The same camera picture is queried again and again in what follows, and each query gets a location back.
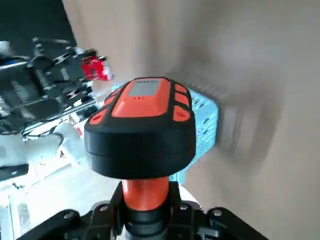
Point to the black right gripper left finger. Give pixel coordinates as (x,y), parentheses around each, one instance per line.
(82,225)

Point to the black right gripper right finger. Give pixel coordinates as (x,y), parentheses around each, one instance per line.
(212,225)

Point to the red toy car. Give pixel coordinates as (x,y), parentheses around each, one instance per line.
(96,70)

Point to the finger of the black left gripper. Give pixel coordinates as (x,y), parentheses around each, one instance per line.
(75,95)
(65,53)

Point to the black orange barcode scanner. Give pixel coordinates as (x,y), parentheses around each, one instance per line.
(140,140)

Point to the blue plastic basket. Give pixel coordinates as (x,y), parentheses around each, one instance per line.
(207,125)

